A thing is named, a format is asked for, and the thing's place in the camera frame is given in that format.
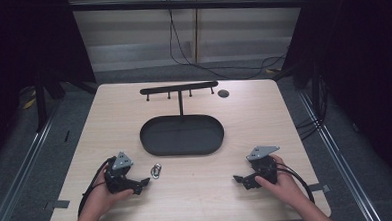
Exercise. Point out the black curtain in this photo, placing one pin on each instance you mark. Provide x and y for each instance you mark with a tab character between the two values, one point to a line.
359	66
28	64

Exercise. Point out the black metal stand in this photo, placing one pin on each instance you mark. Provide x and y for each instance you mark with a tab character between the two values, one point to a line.
41	104

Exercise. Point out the person's left hand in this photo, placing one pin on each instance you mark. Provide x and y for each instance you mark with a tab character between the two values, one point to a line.
105	195

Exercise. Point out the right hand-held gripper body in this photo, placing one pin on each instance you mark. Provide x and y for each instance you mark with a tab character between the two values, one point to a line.
262	169

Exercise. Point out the black hook stand with tray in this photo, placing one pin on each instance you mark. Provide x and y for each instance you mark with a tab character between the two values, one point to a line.
182	131

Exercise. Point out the person's right hand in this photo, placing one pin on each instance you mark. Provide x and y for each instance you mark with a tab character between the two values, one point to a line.
282	183

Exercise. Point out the black horizontal metal bar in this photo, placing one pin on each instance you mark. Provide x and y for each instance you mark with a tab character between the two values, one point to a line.
186	5

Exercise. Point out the grey tape strip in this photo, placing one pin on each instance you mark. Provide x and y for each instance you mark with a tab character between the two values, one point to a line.
57	205
320	187

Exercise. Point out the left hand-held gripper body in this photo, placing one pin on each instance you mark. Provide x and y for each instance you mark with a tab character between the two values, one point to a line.
117	175

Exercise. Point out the aluminium floor rail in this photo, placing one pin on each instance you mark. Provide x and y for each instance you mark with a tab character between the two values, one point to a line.
19	168
339	161

